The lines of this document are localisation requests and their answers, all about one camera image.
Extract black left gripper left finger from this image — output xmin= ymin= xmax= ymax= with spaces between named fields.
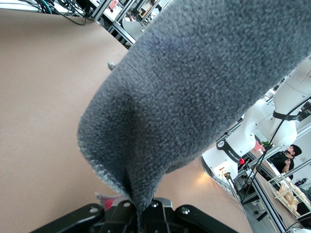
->
xmin=31 ymin=200 xmax=139 ymax=233

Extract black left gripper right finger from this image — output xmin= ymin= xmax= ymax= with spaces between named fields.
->
xmin=145 ymin=198 xmax=240 ymax=233

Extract grey towel with pink tag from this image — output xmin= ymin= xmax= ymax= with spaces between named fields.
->
xmin=77 ymin=0 xmax=311 ymax=233

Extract person in black shirt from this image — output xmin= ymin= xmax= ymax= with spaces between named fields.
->
xmin=267 ymin=144 xmax=303 ymax=181

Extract brown table cover sheet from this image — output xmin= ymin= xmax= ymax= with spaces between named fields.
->
xmin=0 ymin=8 xmax=255 ymax=233

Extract grey curved chair back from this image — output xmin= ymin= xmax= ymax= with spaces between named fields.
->
xmin=121 ymin=20 xmax=144 ymax=41

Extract aluminium profile rail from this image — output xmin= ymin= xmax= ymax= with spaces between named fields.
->
xmin=228 ymin=155 xmax=311 ymax=233

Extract black right arm wrist cable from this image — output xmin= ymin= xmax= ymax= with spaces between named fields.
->
xmin=239 ymin=97 xmax=311 ymax=204

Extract white wire basket with snacks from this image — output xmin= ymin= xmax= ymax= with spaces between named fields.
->
xmin=265 ymin=172 xmax=311 ymax=219

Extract aluminium profile frame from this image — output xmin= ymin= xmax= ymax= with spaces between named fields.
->
xmin=93 ymin=0 xmax=137 ymax=47

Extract black tangled cable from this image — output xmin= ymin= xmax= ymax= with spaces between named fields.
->
xmin=20 ymin=0 xmax=95 ymax=26

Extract teal cable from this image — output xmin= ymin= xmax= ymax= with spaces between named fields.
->
xmin=38 ymin=0 xmax=53 ymax=13

